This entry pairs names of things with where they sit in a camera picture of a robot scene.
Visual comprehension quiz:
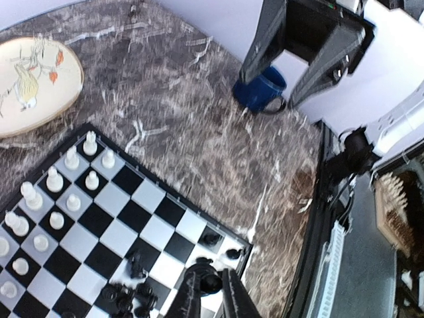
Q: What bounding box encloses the black chess piece corner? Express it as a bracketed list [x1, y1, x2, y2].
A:
[225, 248, 242, 260]

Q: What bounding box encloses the pile of black chess pieces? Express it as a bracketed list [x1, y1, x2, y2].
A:
[100, 249, 158, 317]

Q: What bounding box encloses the row of white chess pieces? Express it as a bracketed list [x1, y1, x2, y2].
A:
[0, 131, 117, 299]

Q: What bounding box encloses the dark blue mug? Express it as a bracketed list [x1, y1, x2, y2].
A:
[233, 66, 287, 115]

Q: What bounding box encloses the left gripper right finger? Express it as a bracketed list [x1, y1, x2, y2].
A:
[222, 268, 260, 318]

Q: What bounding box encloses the black white chess board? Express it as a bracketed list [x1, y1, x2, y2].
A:
[1, 124, 252, 317]

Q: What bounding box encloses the white slotted cable duct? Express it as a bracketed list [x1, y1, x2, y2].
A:
[313, 221, 345, 317]

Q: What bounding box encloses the black chess piece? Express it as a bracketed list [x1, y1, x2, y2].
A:
[195, 256, 223, 297]
[201, 233, 221, 246]

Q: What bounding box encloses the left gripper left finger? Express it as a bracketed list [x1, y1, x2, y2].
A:
[167, 264, 201, 318]

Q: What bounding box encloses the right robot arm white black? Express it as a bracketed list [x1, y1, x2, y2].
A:
[239, 1, 423, 160]

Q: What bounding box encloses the beige bird painted plate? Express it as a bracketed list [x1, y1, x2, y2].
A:
[1, 37, 84, 138]

